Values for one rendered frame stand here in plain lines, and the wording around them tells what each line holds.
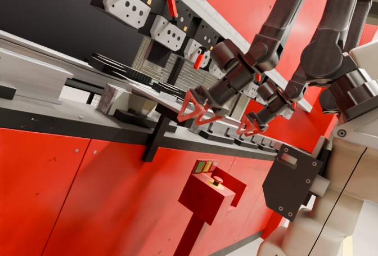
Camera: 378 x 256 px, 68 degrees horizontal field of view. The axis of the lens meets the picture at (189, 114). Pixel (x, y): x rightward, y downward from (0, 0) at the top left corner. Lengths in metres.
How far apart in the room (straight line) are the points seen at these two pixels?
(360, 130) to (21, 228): 0.83
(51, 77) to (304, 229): 0.75
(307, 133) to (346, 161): 2.21
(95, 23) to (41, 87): 0.71
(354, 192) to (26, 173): 0.79
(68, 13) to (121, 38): 0.31
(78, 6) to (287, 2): 0.99
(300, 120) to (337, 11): 2.37
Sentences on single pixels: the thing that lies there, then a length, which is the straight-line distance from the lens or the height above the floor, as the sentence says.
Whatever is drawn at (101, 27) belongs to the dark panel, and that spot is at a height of 1.17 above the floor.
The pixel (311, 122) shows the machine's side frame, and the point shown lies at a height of 1.26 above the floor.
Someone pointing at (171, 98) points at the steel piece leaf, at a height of 1.01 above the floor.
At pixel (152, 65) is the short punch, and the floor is 1.09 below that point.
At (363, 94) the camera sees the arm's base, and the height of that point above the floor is 1.20.
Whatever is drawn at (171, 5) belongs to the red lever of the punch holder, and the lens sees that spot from 0.97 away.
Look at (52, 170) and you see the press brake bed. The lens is 0.83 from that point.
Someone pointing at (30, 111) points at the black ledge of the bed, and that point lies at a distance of 0.73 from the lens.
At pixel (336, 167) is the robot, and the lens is 0.77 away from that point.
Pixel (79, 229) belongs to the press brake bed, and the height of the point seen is 0.52.
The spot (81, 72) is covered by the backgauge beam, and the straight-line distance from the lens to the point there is 1.20.
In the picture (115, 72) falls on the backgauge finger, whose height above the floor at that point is 1.01.
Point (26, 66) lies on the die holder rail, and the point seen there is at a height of 0.95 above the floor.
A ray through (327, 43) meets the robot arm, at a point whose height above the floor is 1.27.
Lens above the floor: 1.07
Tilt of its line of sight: 5 degrees down
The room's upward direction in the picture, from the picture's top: 24 degrees clockwise
